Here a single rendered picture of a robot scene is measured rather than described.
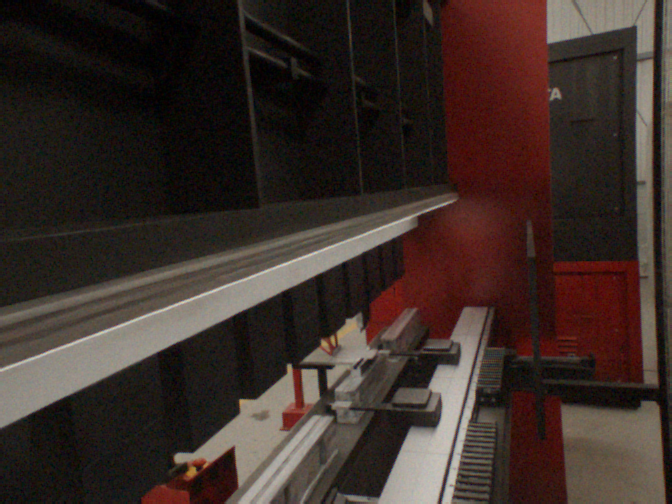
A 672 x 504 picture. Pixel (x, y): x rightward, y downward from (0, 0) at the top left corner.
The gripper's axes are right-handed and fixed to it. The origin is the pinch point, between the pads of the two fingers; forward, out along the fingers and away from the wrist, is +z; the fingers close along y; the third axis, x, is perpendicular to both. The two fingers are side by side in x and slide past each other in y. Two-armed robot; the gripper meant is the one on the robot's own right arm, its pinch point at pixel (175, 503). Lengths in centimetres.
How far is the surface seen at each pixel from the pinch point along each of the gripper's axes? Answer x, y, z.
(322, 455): 2.5, 46.8, -4.2
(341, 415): 27.9, 40.1, -5.2
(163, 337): -55, 68, -44
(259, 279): -26, 65, -48
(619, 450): 225, 81, 97
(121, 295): -84, 94, -48
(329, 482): -2.4, 49.6, 0.3
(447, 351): 52, 68, -11
